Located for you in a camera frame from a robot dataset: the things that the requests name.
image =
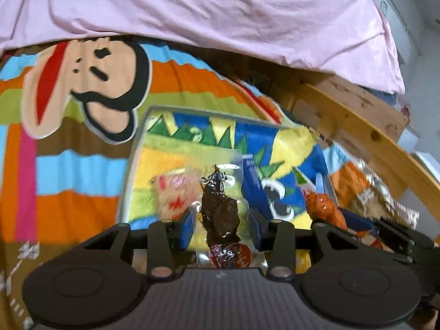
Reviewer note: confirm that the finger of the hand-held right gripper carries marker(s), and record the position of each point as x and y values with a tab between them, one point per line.
395	237

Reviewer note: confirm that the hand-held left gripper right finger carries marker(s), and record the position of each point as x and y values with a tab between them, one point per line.
257	228

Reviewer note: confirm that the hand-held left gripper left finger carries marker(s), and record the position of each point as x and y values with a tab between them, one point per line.
184	228

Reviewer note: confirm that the dark meat snack clear packet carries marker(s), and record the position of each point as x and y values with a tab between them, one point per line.
220	213

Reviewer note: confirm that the silver orange snack packet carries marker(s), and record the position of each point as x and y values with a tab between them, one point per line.
354	182

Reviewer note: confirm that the dinosaur print tray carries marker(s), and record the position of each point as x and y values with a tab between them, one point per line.
206	137

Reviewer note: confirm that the yellow snack packet red print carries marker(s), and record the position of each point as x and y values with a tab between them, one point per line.
172	192

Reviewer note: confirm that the blue box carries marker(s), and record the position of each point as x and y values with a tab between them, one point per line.
253	185

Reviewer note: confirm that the orange sausage packet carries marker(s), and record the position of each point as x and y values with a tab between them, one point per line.
323	206

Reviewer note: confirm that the monkey printed blanket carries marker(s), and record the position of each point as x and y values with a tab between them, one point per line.
68	178

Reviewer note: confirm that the pink bed sheet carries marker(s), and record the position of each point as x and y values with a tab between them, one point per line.
206	13

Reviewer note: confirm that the wooden bed frame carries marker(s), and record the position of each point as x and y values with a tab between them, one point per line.
388	151

